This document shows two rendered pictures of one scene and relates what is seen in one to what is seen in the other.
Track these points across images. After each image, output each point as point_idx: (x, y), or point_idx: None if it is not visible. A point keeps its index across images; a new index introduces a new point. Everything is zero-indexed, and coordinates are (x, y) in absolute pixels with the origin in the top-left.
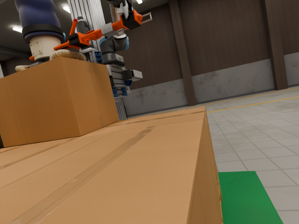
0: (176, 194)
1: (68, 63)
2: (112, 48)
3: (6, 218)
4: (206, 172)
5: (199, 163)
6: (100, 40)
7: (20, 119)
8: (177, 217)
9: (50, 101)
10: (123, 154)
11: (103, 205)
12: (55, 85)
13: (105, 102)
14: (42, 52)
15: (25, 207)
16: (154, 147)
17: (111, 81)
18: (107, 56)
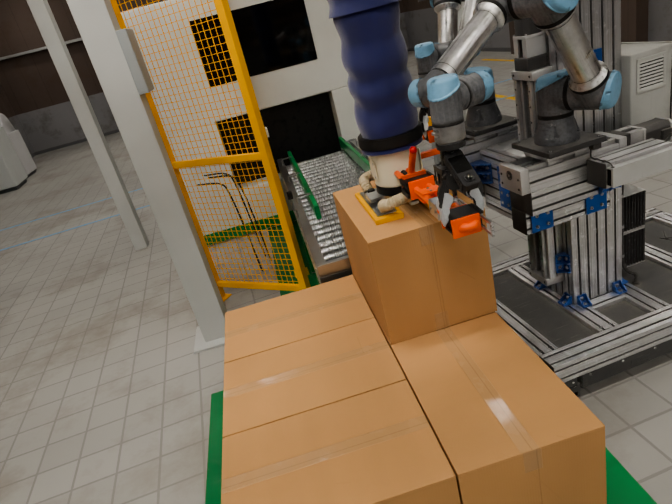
0: None
1: (380, 249)
2: (562, 107)
3: (245, 467)
4: None
5: None
6: (536, 84)
7: (356, 264)
8: None
9: (369, 278)
10: (321, 462)
11: (259, 503)
12: (369, 267)
13: (461, 285)
14: (379, 180)
15: (253, 466)
16: (337, 478)
17: (529, 203)
18: (544, 130)
